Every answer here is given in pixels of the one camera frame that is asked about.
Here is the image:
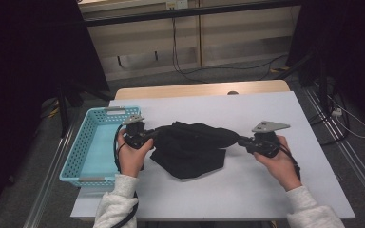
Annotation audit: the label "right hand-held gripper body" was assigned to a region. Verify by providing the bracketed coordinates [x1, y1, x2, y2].
[248, 121, 291, 159]

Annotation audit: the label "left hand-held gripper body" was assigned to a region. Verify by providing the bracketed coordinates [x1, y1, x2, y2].
[122, 114, 150, 150]

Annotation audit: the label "black pants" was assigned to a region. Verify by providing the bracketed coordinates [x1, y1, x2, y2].
[149, 121, 240, 181]

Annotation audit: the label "light blue plastic basket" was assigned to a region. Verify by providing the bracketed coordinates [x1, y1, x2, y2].
[59, 105, 144, 188]

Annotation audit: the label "person's left hand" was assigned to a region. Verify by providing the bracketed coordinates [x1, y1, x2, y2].
[117, 127, 155, 179]

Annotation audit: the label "person's right hand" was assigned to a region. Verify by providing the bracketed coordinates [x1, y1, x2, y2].
[254, 135, 302, 192]

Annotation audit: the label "white table cover board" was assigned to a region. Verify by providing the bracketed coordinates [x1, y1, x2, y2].
[70, 90, 356, 221]

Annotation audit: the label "light wooden table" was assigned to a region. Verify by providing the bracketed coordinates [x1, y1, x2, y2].
[113, 79, 291, 101]

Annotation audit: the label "black metal stand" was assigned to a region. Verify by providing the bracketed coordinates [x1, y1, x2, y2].
[56, 80, 115, 139]
[274, 50, 331, 112]

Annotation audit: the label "yellow strip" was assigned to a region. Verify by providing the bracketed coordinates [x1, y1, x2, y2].
[269, 65, 290, 74]
[41, 99, 61, 119]

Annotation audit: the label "black horizontal metal bar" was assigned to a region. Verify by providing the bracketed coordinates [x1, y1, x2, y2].
[83, 0, 302, 28]

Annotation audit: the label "black curtain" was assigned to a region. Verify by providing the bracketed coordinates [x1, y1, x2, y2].
[286, 0, 365, 134]
[0, 0, 110, 219]

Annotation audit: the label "right hand-held gripper black cable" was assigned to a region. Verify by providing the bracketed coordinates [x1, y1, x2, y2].
[277, 143, 301, 181]

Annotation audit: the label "hand-held gripper black cable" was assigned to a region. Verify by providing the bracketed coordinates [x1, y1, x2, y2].
[110, 123, 140, 228]
[277, 143, 301, 181]

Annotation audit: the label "left hand-held gripper black cable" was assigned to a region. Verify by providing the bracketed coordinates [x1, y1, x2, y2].
[110, 123, 140, 228]

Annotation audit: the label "thin black floor cable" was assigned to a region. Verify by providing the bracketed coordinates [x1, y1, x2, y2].
[182, 54, 289, 77]

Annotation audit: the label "bundle of black cables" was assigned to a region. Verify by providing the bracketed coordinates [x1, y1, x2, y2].
[308, 91, 351, 146]

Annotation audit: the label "white looped cable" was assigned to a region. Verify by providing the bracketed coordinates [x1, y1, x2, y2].
[326, 94, 365, 140]

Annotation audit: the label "aluminium floor rail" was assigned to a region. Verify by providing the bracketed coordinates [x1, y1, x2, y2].
[23, 124, 77, 228]
[303, 86, 365, 208]

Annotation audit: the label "black hanging wall cable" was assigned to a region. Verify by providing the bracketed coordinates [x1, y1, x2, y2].
[170, 17, 210, 85]

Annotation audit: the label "white wall socket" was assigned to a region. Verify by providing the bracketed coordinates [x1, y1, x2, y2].
[165, 0, 189, 10]

